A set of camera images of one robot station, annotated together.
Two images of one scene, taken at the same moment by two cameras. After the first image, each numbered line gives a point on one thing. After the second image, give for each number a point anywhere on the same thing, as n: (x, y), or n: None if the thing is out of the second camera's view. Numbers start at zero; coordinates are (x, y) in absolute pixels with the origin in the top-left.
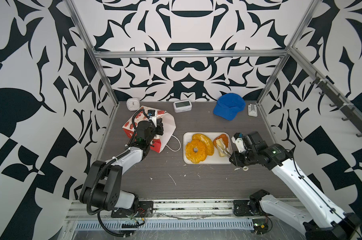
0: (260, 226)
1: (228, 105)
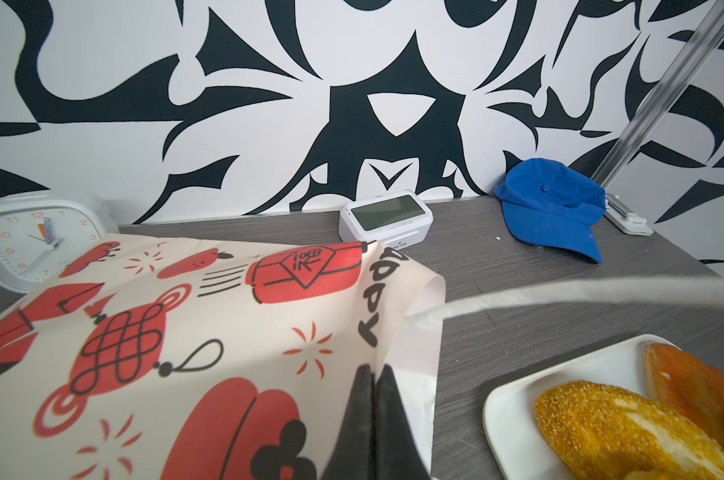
0: None
1: (547, 204)
